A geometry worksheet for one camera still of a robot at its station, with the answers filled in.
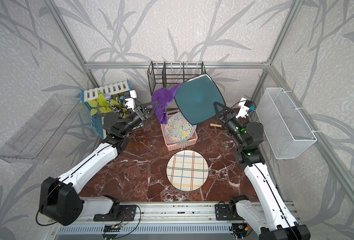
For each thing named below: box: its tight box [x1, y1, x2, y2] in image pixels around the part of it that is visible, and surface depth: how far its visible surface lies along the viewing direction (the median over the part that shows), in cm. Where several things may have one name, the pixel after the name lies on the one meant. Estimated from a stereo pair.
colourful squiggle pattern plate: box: [164, 112, 197, 144], surface depth 103 cm
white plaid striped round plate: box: [166, 150, 209, 192], surface depth 89 cm
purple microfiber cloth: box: [151, 83, 181, 125], surface depth 64 cm
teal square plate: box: [174, 73, 226, 126], surface depth 62 cm
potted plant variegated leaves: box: [86, 91, 129, 119], surface depth 90 cm
